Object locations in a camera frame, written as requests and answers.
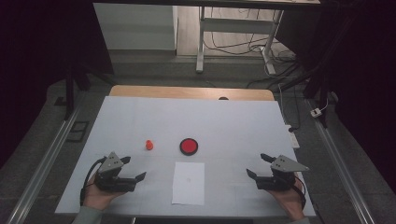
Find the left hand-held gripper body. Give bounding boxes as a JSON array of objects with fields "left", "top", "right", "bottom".
[{"left": 93, "top": 151, "right": 138, "bottom": 193}]

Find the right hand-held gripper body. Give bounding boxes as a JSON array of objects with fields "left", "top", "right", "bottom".
[{"left": 255, "top": 154, "right": 310, "bottom": 191}]

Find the white paper sheet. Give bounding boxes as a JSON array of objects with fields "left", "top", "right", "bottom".
[{"left": 171, "top": 161, "right": 205, "bottom": 206}]

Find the round red ink pad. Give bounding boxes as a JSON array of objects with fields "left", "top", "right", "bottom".
[{"left": 178, "top": 137, "right": 200, "bottom": 157}]

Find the person's right hand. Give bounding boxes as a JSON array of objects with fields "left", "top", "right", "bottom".
[{"left": 266, "top": 177, "right": 307, "bottom": 222}]

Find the person's left hand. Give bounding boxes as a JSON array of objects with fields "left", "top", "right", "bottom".
[{"left": 82, "top": 172, "right": 127, "bottom": 211}]

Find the white power strip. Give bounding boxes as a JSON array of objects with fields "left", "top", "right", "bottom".
[{"left": 285, "top": 124, "right": 301, "bottom": 149}]

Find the large white table cover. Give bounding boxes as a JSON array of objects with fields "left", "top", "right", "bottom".
[{"left": 54, "top": 95, "right": 317, "bottom": 217}]

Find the black stand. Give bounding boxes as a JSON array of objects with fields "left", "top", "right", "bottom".
[{"left": 64, "top": 66, "right": 118, "bottom": 121}]

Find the white cabinet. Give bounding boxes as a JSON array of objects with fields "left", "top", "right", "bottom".
[{"left": 92, "top": 3, "right": 179, "bottom": 51}]

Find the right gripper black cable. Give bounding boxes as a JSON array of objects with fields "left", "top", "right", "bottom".
[{"left": 292, "top": 175, "right": 308, "bottom": 210}]

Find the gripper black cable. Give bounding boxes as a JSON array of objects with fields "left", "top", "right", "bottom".
[
  {"left": 79, "top": 156, "right": 108, "bottom": 207},
  {"left": 292, "top": 175, "right": 308, "bottom": 210}
]

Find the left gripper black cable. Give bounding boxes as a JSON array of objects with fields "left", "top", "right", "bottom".
[{"left": 79, "top": 156, "right": 108, "bottom": 207}]

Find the metal floor rail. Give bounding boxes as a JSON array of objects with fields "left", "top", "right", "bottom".
[
  {"left": 306, "top": 99, "right": 376, "bottom": 224},
  {"left": 6, "top": 102, "right": 84, "bottom": 224}
]

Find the black floor cable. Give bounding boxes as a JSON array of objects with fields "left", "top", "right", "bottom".
[{"left": 204, "top": 7, "right": 297, "bottom": 90}]

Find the white desk frame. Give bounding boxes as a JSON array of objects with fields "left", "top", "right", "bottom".
[{"left": 195, "top": 6, "right": 285, "bottom": 76}]

